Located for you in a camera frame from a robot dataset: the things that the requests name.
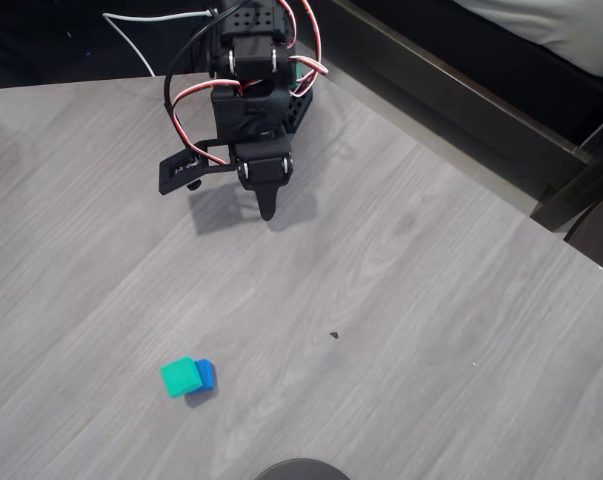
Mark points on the green cube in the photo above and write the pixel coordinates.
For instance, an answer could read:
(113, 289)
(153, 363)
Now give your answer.
(180, 377)

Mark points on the blue cube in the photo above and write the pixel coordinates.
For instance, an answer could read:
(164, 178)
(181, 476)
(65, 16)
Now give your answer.
(208, 375)

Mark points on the green table clamp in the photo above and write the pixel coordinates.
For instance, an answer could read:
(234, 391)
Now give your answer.
(295, 80)

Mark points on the black perforated arm base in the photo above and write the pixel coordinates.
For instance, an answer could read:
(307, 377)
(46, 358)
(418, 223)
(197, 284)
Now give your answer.
(298, 112)

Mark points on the black round object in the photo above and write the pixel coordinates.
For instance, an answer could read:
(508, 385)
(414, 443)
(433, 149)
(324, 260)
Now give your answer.
(301, 470)

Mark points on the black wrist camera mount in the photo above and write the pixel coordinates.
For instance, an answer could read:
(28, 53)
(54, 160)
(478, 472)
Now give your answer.
(173, 180)

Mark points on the dark wooden bed frame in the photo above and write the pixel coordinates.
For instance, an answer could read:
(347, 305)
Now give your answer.
(481, 100)

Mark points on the white mattress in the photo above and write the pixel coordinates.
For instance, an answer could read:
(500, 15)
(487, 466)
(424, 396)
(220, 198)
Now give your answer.
(556, 30)

